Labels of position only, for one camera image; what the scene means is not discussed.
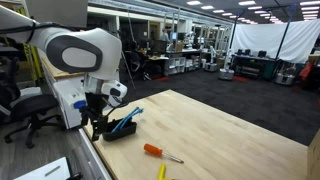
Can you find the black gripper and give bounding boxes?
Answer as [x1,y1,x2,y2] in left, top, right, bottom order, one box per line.
[80,93,112,142]

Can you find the white backdrop sheet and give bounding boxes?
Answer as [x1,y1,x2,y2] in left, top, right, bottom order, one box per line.
[231,19,320,65]

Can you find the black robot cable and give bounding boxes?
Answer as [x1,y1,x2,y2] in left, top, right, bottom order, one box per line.
[105,97,130,118]

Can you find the orange handled screwdriver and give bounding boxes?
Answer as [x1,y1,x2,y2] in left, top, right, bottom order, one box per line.
[143,143,185,164]

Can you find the black office chair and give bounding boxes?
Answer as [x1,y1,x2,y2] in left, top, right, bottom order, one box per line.
[0,55,64,150]

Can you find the yellow plastic tool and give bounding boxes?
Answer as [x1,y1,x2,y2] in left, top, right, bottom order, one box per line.
[157,163,173,180]

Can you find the white flat board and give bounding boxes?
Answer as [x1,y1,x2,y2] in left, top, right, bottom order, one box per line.
[13,156,73,180]

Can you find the dark covered long table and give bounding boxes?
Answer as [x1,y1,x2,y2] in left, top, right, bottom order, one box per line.
[232,54,278,80]

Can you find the grey round floor machine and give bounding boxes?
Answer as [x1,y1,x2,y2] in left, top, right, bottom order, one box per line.
[274,71,296,87]
[217,67,235,82]

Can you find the black backdrop stand pole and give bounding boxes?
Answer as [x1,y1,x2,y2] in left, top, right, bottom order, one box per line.
[274,4,292,62]

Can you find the white shelf unit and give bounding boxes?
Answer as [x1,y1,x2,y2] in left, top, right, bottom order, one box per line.
[163,56,187,77]

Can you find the blue plastic tool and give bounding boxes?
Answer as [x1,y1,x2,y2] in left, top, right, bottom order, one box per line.
[110,106,145,134]

